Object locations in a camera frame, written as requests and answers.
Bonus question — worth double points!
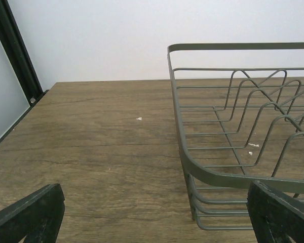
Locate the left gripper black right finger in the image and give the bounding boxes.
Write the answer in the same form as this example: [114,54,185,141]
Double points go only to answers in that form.
[246,181,304,242]

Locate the black aluminium enclosure frame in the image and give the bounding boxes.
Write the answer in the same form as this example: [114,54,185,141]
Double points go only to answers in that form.
[0,1,48,143]

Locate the grey wire dish rack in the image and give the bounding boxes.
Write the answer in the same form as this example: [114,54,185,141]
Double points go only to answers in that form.
[167,43,304,230]

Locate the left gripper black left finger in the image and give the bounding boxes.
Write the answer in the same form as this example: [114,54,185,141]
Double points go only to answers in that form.
[0,183,65,242]

